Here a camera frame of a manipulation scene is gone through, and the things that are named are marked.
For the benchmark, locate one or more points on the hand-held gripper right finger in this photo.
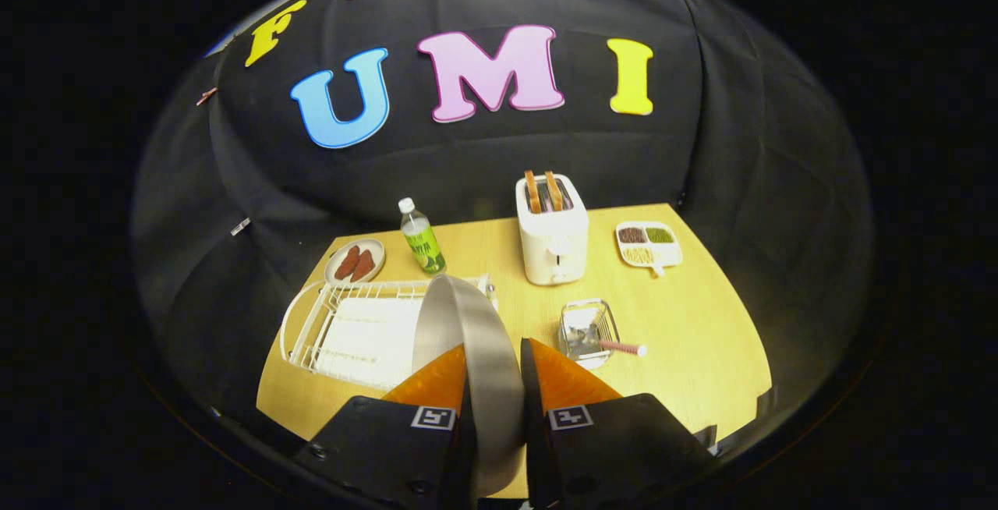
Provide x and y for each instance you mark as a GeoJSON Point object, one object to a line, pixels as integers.
{"type": "Point", "coordinates": [530, 393]}

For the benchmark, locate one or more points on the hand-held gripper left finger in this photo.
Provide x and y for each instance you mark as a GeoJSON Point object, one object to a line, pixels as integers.
{"type": "Point", "coordinates": [374, 448]}

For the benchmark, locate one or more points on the grey round plate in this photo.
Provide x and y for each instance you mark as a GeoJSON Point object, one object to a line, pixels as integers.
{"type": "Point", "coordinates": [483, 338]}

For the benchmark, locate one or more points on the white divided bean dish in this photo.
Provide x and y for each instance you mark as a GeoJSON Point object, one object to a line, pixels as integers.
{"type": "Point", "coordinates": [670, 254]}

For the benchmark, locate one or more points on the small beige plate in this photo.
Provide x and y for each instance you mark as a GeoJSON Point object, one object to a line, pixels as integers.
{"type": "Point", "coordinates": [374, 249]}

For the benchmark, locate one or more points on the white toaster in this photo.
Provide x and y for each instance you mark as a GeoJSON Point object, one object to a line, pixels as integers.
{"type": "Point", "coordinates": [553, 245]}

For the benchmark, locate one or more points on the brown meat piece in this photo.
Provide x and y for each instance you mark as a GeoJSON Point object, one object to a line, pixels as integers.
{"type": "Point", "coordinates": [347, 262]}
{"type": "Point", "coordinates": [362, 266]}

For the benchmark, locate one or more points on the green label drink bottle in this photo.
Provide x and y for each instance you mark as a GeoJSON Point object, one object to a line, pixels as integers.
{"type": "Point", "coordinates": [423, 245]}

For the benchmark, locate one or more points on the toast slice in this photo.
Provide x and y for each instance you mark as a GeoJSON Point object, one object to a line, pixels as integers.
{"type": "Point", "coordinates": [532, 192]}
{"type": "Point", "coordinates": [553, 190]}

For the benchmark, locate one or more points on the white clip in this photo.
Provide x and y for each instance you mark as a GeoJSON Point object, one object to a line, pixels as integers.
{"type": "Point", "coordinates": [240, 226]}

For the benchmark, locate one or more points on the pink clip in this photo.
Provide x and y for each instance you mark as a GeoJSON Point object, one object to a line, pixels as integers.
{"type": "Point", "coordinates": [207, 95]}

